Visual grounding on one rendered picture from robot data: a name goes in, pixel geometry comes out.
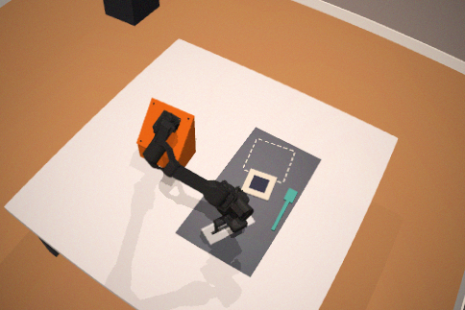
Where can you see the teal flat trowel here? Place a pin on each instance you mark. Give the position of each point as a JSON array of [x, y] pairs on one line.
[[289, 198]]

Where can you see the tan rectangular tile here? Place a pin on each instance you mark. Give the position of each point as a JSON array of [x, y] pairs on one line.
[[259, 184]]

